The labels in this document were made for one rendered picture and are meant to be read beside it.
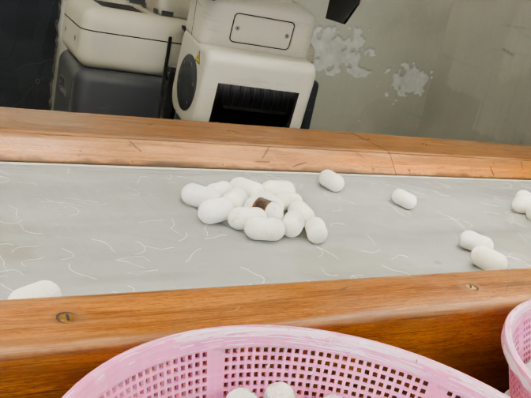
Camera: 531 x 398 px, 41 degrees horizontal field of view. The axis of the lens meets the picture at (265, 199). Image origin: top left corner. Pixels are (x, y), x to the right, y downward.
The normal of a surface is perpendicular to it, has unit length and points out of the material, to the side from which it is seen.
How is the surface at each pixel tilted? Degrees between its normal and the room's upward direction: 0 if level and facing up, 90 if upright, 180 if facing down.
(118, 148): 45
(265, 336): 75
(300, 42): 98
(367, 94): 90
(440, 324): 90
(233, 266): 0
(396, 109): 90
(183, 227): 0
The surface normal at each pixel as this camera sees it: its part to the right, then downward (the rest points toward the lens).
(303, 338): 0.15, 0.07
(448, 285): 0.20, -0.93
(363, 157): 0.48, -0.40
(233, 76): 0.36, 0.49
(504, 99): -0.91, -0.05
